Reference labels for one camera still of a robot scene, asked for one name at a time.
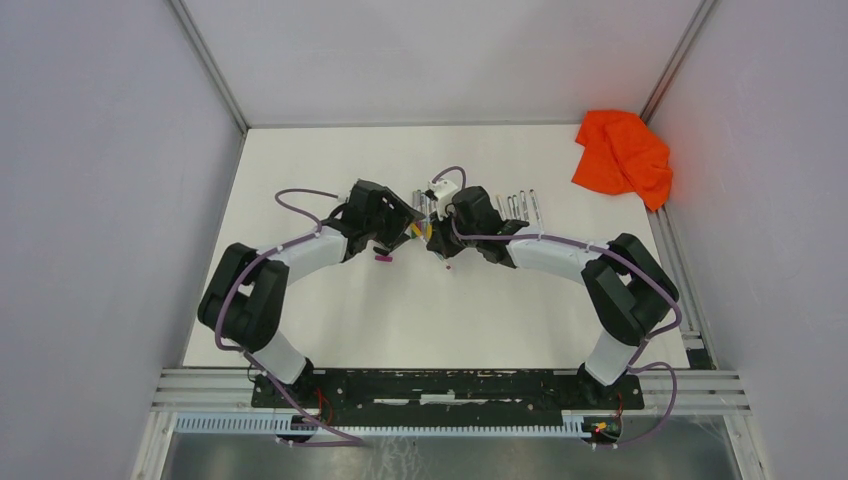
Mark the orange cloth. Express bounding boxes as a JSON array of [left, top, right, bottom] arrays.
[[572, 110, 673, 212]]

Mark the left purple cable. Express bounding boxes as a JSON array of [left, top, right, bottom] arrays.
[[213, 188, 367, 448]]

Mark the marker with blue cap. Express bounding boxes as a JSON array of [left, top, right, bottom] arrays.
[[518, 190, 529, 221]]

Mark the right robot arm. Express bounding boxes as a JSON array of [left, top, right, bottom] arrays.
[[425, 180, 680, 408]]

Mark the white cable duct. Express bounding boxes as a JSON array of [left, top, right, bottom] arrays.
[[173, 413, 588, 439]]

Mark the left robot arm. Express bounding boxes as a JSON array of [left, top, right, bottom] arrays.
[[197, 180, 424, 408]]

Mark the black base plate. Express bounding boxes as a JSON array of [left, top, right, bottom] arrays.
[[286, 368, 645, 428]]

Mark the aluminium frame rail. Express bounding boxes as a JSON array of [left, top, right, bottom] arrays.
[[153, 368, 751, 415]]

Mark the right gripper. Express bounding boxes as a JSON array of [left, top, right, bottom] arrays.
[[429, 204, 481, 259]]

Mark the marker with dark green cap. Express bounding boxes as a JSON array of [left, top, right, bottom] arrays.
[[512, 195, 525, 221]]

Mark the marker with purple cap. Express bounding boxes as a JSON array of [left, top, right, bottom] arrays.
[[496, 194, 509, 220]]

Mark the yellow pen cap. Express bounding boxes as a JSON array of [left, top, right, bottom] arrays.
[[410, 222, 432, 241]]

